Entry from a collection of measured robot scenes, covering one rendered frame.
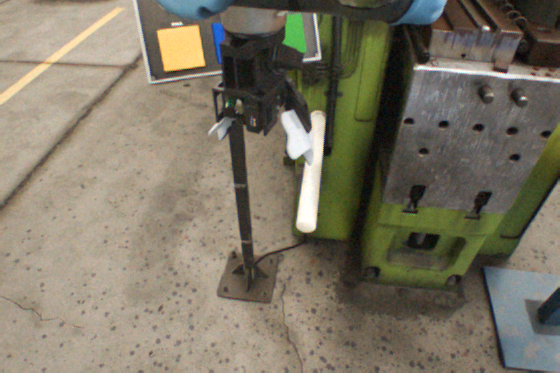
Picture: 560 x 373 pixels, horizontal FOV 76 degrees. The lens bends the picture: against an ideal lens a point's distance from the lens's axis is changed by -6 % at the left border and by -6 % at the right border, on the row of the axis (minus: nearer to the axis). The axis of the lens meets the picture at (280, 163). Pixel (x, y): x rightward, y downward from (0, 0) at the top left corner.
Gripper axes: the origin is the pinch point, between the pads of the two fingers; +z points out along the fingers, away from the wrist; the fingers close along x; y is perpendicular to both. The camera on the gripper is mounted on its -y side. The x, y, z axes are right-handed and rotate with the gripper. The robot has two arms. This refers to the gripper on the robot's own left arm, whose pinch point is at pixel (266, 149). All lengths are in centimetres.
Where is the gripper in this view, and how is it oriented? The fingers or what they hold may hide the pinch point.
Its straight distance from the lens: 57.7
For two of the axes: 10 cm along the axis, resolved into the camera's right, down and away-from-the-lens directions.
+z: 0.0, 7.5, 6.6
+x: 9.2, 2.6, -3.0
